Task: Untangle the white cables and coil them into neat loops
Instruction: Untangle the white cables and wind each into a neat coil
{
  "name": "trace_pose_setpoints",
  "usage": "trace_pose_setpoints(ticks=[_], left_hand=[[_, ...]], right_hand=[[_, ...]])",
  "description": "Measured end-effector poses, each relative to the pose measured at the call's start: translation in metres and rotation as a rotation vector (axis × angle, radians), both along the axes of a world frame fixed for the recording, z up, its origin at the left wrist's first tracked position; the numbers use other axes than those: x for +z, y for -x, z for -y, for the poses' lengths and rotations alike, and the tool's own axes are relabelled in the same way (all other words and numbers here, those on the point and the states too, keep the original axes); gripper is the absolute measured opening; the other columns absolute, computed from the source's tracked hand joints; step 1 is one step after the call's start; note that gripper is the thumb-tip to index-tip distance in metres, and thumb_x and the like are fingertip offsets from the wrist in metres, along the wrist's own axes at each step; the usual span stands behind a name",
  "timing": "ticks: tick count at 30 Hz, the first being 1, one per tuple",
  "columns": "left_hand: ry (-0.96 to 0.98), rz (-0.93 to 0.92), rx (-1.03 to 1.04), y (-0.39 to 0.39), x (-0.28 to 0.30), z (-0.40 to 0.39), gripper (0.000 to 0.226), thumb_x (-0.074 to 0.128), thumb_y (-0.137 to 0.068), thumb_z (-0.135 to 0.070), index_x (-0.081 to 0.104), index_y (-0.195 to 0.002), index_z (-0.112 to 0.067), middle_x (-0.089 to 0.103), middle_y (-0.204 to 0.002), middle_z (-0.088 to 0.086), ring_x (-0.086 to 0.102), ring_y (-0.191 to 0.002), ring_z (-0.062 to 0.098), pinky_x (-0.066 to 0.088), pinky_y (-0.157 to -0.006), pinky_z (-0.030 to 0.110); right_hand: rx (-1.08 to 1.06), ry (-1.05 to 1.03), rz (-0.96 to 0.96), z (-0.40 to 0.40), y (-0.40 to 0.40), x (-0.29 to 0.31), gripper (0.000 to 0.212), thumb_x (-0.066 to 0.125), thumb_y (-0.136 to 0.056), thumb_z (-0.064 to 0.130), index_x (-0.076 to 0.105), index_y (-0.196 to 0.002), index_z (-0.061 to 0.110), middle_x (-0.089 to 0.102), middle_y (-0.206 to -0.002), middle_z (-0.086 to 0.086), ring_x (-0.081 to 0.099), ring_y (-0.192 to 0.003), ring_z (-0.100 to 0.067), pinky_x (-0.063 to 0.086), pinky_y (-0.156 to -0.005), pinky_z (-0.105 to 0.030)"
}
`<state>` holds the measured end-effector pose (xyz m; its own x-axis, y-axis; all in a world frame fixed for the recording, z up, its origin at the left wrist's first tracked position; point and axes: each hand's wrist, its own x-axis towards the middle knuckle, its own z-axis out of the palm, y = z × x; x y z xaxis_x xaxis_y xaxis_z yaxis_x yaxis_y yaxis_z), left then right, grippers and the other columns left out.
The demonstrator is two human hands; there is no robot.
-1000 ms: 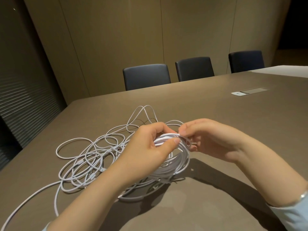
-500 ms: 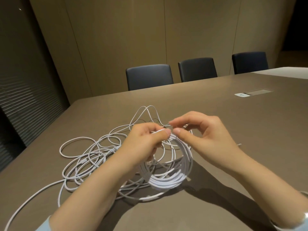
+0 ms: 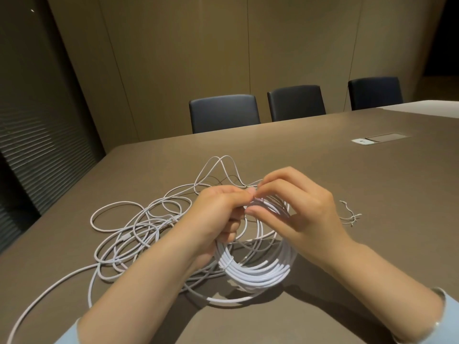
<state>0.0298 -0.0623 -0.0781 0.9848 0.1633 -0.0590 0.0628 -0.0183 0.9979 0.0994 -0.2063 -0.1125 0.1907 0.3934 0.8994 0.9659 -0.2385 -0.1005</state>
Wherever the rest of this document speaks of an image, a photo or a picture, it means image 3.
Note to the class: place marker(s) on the person's left hand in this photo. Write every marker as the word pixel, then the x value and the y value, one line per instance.
pixel 211 218

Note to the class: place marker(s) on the person's right hand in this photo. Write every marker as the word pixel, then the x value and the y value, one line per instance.
pixel 312 218

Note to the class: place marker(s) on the person's right forearm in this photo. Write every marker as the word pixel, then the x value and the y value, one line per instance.
pixel 387 286

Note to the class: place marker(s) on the person's left forearm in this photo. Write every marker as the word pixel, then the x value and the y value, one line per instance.
pixel 132 297

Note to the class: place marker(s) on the bunch of white twist ties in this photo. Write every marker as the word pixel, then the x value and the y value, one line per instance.
pixel 353 218

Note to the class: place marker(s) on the brown table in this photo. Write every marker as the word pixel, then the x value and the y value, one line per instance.
pixel 376 175

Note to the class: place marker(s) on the white table socket panel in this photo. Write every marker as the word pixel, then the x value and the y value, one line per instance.
pixel 360 141

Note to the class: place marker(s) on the dark meeting chair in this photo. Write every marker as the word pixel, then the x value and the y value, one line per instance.
pixel 374 93
pixel 296 103
pixel 224 114

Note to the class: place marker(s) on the pale beige table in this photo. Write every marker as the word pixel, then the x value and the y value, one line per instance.
pixel 426 109

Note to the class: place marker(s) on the glass partition with grey blinds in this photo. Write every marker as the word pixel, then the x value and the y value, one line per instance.
pixel 39 139

